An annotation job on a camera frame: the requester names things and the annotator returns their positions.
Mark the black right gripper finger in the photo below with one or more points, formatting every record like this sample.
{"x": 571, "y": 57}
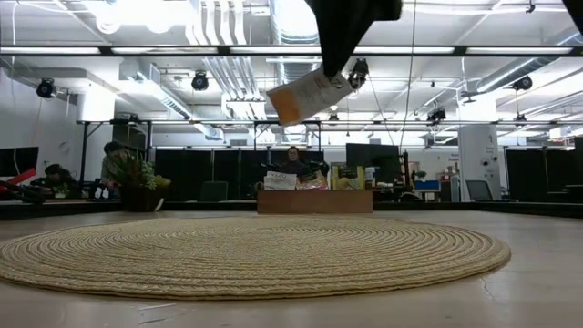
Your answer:
{"x": 330, "y": 32}
{"x": 369, "y": 13}

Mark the yellow green black tea packet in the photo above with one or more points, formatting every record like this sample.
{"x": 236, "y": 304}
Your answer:
{"x": 348, "y": 178}

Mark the orange black tea packet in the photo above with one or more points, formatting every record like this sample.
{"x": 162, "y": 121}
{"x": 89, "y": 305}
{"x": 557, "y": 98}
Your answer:
{"x": 314, "y": 183}

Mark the large dark display screen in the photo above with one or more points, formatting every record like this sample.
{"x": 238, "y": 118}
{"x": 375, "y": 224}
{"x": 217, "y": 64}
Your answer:
{"x": 371, "y": 157}

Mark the black beam with light strips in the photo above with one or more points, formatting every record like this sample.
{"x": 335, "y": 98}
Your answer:
{"x": 182, "y": 50}

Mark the wooden three-compartment box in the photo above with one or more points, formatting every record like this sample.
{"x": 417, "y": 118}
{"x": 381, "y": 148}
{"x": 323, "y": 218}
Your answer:
{"x": 314, "y": 202}

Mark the white building column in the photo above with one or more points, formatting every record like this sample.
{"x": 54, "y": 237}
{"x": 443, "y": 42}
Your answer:
{"x": 478, "y": 155}

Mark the blue storage bin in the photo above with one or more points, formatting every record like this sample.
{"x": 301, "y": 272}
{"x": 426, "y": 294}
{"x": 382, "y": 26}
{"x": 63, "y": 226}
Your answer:
{"x": 426, "y": 185}

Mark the dark green office chair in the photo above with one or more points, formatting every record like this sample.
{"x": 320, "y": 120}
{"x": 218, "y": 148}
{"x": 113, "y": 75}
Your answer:
{"x": 214, "y": 191}

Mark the black partition panels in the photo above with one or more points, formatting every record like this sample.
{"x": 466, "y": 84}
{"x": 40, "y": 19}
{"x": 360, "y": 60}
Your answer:
{"x": 528, "y": 175}
{"x": 187, "y": 173}

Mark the grey office chair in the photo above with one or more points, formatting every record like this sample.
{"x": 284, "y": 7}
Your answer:
{"x": 478, "y": 190}

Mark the spiky green plant dark pot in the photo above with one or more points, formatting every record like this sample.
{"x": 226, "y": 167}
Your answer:
{"x": 136, "y": 175}

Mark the round woven straw placemat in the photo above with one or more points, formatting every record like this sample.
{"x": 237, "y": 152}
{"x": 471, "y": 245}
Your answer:
{"x": 250, "y": 259}

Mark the small dark computer monitor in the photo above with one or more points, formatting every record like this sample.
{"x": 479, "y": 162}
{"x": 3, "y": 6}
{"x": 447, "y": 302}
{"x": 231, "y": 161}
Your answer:
{"x": 20, "y": 160}

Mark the red object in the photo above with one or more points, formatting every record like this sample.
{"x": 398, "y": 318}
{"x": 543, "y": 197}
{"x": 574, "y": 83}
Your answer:
{"x": 18, "y": 177}

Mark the silver ventilation duct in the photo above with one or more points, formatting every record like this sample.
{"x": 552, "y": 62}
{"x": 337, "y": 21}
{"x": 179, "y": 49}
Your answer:
{"x": 287, "y": 27}

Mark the black ceiling-mounted camera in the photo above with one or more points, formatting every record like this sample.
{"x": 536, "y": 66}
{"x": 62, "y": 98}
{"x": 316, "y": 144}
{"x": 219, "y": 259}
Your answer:
{"x": 45, "y": 87}
{"x": 199, "y": 81}
{"x": 360, "y": 73}
{"x": 523, "y": 83}
{"x": 436, "y": 115}

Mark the black background rig frame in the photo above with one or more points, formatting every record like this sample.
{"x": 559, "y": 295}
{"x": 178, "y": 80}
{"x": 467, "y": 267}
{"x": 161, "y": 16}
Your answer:
{"x": 205, "y": 122}

